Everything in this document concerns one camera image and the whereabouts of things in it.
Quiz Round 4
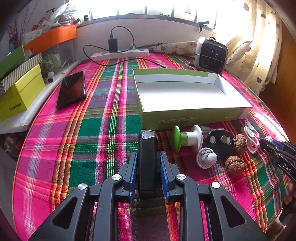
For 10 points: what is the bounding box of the pink clip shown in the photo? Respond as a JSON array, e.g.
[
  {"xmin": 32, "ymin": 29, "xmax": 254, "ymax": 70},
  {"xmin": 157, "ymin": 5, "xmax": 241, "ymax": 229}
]
[
  {"xmin": 241, "ymin": 128, "xmax": 259, "ymax": 154},
  {"xmin": 243, "ymin": 120, "xmax": 259, "ymax": 143}
]

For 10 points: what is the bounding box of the brown walnut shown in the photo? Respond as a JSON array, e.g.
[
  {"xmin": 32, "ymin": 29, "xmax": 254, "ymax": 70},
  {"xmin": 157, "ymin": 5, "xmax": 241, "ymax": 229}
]
[
  {"xmin": 225, "ymin": 156, "xmax": 245, "ymax": 176},
  {"xmin": 233, "ymin": 133, "xmax": 247, "ymax": 155}
]

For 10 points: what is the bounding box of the white round hook knob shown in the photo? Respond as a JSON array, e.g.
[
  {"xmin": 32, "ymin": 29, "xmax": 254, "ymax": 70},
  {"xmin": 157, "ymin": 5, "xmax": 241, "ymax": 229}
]
[{"xmin": 197, "ymin": 147, "xmax": 218, "ymax": 169}]

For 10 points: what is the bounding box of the black rectangular light device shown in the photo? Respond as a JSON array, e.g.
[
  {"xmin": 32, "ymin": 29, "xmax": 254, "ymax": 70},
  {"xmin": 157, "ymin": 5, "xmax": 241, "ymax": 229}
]
[{"xmin": 137, "ymin": 130, "xmax": 158, "ymax": 196}]

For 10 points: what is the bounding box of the small white round jar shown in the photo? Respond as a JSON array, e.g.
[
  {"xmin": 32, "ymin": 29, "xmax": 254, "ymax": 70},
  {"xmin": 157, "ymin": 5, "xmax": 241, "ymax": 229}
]
[{"xmin": 264, "ymin": 136, "xmax": 273, "ymax": 143}]

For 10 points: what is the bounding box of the person right hand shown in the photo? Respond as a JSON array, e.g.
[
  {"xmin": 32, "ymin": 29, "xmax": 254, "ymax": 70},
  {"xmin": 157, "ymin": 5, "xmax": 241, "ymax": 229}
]
[{"xmin": 284, "ymin": 180, "xmax": 295, "ymax": 205}]

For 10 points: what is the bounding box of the black round three-button device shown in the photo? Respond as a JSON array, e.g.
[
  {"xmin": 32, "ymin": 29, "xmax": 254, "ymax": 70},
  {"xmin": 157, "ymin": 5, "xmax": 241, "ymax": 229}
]
[{"xmin": 205, "ymin": 129, "xmax": 234, "ymax": 159}]

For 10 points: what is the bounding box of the plaid bed cover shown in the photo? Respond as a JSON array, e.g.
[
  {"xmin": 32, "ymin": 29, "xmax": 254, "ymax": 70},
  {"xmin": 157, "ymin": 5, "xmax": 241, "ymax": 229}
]
[{"xmin": 12, "ymin": 54, "xmax": 287, "ymax": 240}]

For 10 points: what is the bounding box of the cream heart curtain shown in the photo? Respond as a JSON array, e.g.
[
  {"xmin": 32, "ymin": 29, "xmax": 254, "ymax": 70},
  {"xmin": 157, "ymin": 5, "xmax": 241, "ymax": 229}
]
[{"xmin": 225, "ymin": 1, "xmax": 282, "ymax": 95}]

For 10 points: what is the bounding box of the white shelf board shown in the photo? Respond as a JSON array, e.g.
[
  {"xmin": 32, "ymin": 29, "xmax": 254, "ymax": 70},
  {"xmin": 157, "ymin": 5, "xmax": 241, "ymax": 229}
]
[{"xmin": 0, "ymin": 61, "xmax": 79, "ymax": 135}]

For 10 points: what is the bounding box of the grey black space heater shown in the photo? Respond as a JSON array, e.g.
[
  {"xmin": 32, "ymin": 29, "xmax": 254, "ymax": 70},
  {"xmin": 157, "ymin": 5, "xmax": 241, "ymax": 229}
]
[{"xmin": 194, "ymin": 37, "xmax": 228, "ymax": 75}]

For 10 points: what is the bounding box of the green white shallow box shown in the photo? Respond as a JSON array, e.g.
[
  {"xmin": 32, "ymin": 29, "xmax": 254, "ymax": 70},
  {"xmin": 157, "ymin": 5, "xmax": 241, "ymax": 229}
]
[{"xmin": 133, "ymin": 68, "xmax": 252, "ymax": 131}]

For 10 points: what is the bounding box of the black smartphone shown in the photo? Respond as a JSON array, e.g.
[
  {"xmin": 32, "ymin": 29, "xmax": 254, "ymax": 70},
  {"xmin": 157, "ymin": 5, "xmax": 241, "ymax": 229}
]
[{"xmin": 56, "ymin": 71, "xmax": 87, "ymax": 110}]

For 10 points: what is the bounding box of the yellow cardboard box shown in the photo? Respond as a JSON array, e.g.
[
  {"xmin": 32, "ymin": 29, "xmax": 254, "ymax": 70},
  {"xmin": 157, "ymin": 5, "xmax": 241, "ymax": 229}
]
[{"xmin": 0, "ymin": 64, "xmax": 45, "ymax": 121}]

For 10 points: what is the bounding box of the floral pillow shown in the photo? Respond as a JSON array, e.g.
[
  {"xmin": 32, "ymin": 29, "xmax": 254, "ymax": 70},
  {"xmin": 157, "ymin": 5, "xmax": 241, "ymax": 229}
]
[{"xmin": 144, "ymin": 41, "xmax": 197, "ymax": 57}]

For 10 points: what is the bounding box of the striped white box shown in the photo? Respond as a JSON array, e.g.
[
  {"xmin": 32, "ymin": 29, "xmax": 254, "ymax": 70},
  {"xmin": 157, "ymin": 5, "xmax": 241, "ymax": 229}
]
[{"xmin": 0, "ymin": 53, "xmax": 43, "ymax": 96}]

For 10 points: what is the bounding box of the white power strip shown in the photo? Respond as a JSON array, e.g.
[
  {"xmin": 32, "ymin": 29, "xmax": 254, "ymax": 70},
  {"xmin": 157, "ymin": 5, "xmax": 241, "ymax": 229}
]
[{"xmin": 91, "ymin": 49, "xmax": 149, "ymax": 61}]

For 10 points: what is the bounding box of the orange tray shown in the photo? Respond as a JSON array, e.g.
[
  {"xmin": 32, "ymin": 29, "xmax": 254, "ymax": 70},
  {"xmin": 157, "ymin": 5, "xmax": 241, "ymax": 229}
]
[{"xmin": 23, "ymin": 25, "xmax": 76, "ymax": 55}]

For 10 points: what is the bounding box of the black charger with cable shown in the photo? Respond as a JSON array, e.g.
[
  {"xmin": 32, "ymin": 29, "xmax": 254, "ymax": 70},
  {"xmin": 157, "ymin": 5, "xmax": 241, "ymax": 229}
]
[{"xmin": 83, "ymin": 26, "xmax": 168, "ymax": 69}]

